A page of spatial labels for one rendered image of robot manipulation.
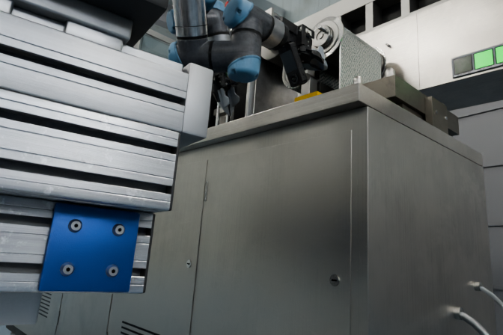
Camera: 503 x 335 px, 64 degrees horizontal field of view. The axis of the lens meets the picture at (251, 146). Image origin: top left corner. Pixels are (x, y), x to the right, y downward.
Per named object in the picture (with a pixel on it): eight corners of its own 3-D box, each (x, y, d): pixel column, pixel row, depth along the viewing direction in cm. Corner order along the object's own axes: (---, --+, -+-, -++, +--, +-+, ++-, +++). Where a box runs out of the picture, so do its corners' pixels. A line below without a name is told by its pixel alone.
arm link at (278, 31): (273, 37, 99) (251, 47, 104) (286, 43, 101) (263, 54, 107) (275, 10, 100) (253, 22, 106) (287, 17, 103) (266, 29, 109)
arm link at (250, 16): (218, 32, 97) (221, 1, 99) (251, 49, 104) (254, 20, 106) (239, 20, 91) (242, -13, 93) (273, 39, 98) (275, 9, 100)
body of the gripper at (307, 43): (316, 32, 111) (287, 13, 104) (316, 60, 109) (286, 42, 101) (296, 41, 117) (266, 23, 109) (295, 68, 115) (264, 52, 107)
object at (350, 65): (338, 100, 121) (339, 45, 126) (380, 121, 136) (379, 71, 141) (340, 100, 120) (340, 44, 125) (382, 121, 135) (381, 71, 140)
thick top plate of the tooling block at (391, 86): (342, 109, 114) (342, 89, 115) (411, 142, 139) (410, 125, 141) (395, 96, 102) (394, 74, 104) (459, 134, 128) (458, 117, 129)
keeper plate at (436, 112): (426, 134, 111) (424, 97, 114) (441, 143, 118) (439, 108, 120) (435, 132, 109) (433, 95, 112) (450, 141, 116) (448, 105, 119)
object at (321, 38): (308, 37, 133) (323, 19, 130) (311, 40, 135) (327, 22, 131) (316, 51, 129) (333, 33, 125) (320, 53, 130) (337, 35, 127)
